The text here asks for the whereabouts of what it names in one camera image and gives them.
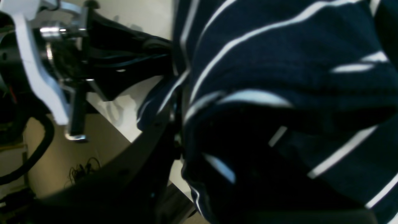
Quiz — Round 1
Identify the tangled black thin cable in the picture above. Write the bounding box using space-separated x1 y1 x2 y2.
64 157 101 189

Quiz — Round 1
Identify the navy white striped t-shirt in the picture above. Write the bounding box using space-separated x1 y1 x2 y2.
137 0 397 224

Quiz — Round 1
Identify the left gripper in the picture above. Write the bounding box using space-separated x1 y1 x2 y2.
1 0 173 142

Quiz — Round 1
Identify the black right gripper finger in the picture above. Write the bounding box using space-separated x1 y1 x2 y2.
1 103 187 224

